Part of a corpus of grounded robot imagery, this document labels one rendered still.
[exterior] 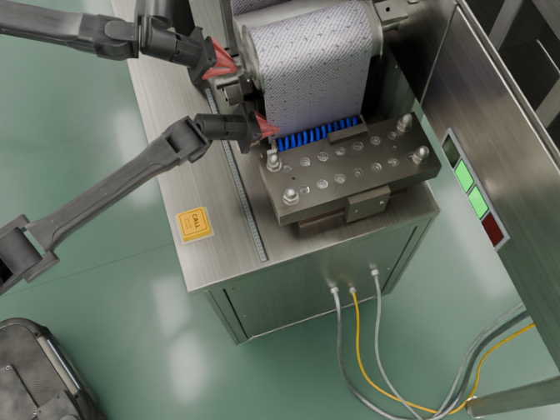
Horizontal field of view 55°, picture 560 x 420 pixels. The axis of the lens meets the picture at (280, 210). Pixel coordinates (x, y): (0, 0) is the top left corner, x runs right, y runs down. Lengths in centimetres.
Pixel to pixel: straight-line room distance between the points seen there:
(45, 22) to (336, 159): 67
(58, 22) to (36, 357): 133
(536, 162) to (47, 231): 85
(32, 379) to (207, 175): 105
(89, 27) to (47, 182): 165
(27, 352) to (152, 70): 110
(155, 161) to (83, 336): 135
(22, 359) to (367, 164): 142
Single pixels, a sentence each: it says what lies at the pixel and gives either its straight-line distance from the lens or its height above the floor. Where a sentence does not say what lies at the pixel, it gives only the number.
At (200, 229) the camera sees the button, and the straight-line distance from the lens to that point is 133.
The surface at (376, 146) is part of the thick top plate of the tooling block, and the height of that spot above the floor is 103.
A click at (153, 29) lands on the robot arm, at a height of 138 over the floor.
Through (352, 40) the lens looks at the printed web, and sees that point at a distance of 114.
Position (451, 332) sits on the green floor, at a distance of 226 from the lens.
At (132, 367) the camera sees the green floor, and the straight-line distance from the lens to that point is 225.
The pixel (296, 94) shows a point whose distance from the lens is 118.
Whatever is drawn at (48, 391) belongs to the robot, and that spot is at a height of 24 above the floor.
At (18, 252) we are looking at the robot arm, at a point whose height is 124.
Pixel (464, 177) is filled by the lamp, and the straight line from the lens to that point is 112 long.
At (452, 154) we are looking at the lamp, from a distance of 114.
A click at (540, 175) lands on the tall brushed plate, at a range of 92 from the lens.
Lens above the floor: 214
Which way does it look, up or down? 66 degrees down
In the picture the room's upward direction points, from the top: 5 degrees counter-clockwise
